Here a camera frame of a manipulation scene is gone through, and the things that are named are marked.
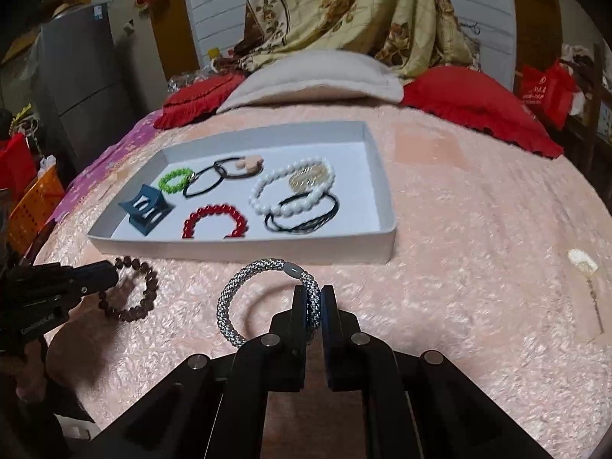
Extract red shopping bag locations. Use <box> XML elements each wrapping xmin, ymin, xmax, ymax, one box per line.
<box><xmin>519</xmin><ymin>60</ymin><xmax>578</xmax><ymax>130</ymax></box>

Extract white cardboard tray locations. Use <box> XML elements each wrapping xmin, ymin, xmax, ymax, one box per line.
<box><xmin>87</xmin><ymin>121</ymin><xmax>397</xmax><ymax>265</ymax></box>

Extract left hand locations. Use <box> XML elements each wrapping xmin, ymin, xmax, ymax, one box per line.
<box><xmin>16</xmin><ymin>340</ymin><xmax>47</xmax><ymax>403</ymax></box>

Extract purple floral sheet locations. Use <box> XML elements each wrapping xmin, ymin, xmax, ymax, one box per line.
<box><xmin>51</xmin><ymin>110</ymin><xmax>162</xmax><ymax>223</ymax></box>

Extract red bead bracelet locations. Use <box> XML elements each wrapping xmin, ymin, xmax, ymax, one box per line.
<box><xmin>180</xmin><ymin>203</ymin><xmax>249</xmax><ymax>241</ymax></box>

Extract white bead bracelet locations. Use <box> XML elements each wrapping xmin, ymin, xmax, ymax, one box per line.
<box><xmin>248</xmin><ymin>155</ymin><xmax>336</xmax><ymax>217</ymax></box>

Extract black hair tie with charm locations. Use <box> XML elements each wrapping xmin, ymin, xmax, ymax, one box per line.
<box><xmin>181</xmin><ymin>164</ymin><xmax>226</xmax><ymax>199</ymax></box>

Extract floral yellow quilt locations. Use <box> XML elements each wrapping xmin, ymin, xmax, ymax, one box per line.
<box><xmin>228</xmin><ymin>0</ymin><xmax>475</xmax><ymax>83</ymax></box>

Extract orange plastic basket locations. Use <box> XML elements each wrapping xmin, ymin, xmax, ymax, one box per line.
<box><xmin>7</xmin><ymin>166</ymin><xmax>65</xmax><ymax>255</ymax></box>

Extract silver rope bracelet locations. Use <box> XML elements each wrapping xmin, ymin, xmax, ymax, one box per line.
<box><xmin>216</xmin><ymin>257</ymin><xmax>323</xmax><ymax>350</ymax></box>

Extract beige pillow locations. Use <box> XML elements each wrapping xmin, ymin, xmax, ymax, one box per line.
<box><xmin>218</xmin><ymin>50</ymin><xmax>404</xmax><ymax>113</ymax></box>

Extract grey refrigerator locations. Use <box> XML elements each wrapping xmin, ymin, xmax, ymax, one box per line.
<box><xmin>31</xmin><ymin>3</ymin><xmax>137</xmax><ymax>182</ymax></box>

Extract wooden chair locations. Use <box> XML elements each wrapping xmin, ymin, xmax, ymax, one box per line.
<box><xmin>567</xmin><ymin>44</ymin><xmax>611</xmax><ymax>178</ymax></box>

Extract black braided hair tie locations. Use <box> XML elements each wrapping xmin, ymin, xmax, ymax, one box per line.
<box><xmin>263</xmin><ymin>192</ymin><xmax>340</xmax><ymax>235</ymax></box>

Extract brown bead bracelet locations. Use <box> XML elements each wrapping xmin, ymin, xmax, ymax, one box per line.
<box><xmin>97</xmin><ymin>255</ymin><xmax>160</xmax><ymax>324</ymax></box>

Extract red fringed cushion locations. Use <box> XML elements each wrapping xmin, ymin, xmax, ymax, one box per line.
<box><xmin>400</xmin><ymin>65</ymin><xmax>563</xmax><ymax>160</ymax></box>
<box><xmin>153</xmin><ymin>73</ymin><xmax>245</xmax><ymax>130</ymax></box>

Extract cream mouse hair tie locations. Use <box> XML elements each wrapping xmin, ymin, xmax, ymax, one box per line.
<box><xmin>212</xmin><ymin>153</ymin><xmax>266</xmax><ymax>181</ymax></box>

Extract left red fringed cushion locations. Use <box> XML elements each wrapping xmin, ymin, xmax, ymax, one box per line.
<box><xmin>153</xmin><ymin>73</ymin><xmax>245</xmax><ymax>130</ymax></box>

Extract green bead bracelet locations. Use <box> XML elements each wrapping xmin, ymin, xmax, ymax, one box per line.
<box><xmin>158</xmin><ymin>166</ymin><xmax>196</xmax><ymax>194</ymax></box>

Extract blue hair claw clip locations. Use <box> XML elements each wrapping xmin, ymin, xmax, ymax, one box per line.
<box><xmin>118</xmin><ymin>184</ymin><xmax>174</xmax><ymax>236</ymax></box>

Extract right red fringed cushion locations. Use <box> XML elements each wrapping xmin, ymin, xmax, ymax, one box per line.
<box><xmin>400</xmin><ymin>65</ymin><xmax>563</xmax><ymax>160</ymax></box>

